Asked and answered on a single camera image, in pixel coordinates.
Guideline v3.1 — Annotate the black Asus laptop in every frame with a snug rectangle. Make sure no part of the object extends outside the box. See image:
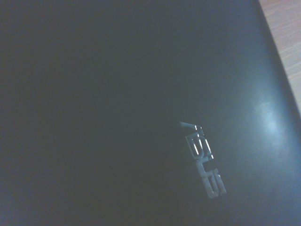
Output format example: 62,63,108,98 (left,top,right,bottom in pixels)
0,0,301,226

